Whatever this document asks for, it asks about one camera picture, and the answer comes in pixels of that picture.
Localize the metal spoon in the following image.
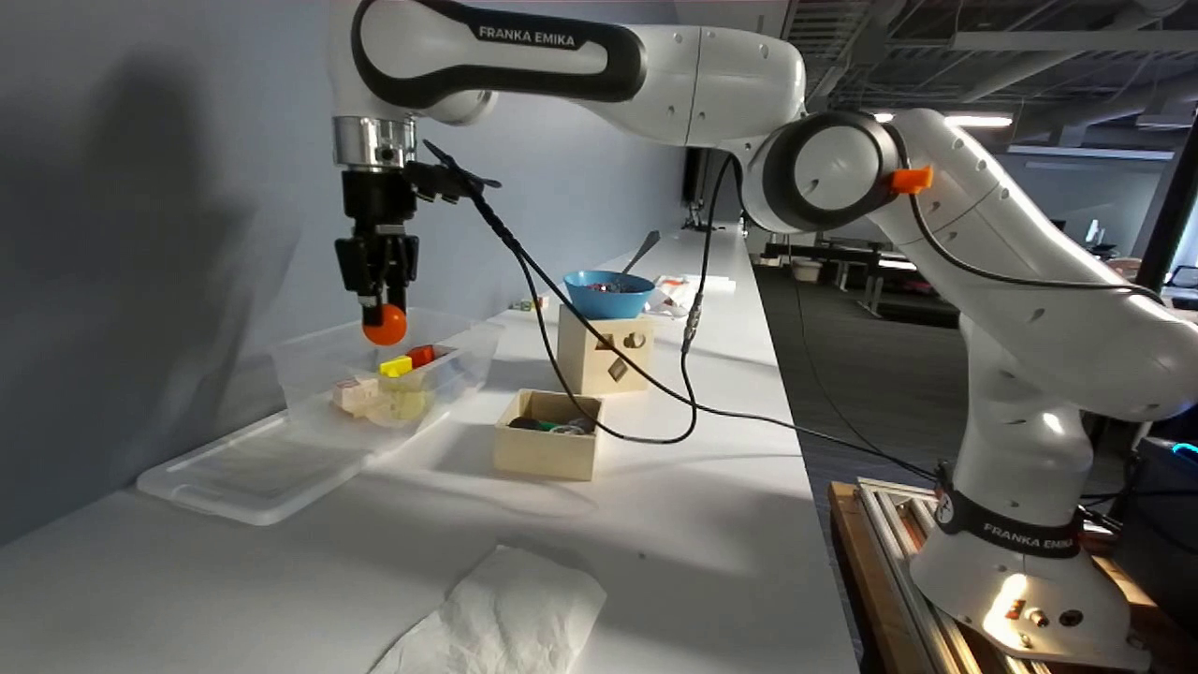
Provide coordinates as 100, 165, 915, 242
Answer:
615, 229, 662, 285

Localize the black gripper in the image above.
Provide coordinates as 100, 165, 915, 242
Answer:
330, 168, 425, 323

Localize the ceiling light strip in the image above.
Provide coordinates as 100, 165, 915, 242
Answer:
941, 107, 1017, 133

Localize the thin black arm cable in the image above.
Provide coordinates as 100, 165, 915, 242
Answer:
905, 192, 1168, 300

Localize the clear plastic lid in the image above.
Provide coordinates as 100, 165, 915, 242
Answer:
131, 409, 378, 526

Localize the white packet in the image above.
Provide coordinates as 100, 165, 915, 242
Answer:
650, 274, 697, 316

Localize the orange cable clip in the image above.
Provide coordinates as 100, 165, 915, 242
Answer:
888, 160, 941, 198

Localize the wooden shape sorter cube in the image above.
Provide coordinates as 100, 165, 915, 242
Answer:
554, 302, 657, 399

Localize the small open wooden box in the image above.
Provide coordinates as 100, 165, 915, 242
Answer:
486, 390, 605, 485

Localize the blue bowl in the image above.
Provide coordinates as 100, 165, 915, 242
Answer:
561, 267, 659, 323

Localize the orange ball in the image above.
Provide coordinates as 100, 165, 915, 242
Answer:
360, 300, 412, 350

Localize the black camera cable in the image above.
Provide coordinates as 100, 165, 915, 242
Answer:
420, 138, 941, 481

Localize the clear plastic container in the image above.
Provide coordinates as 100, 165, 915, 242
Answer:
265, 310, 503, 456

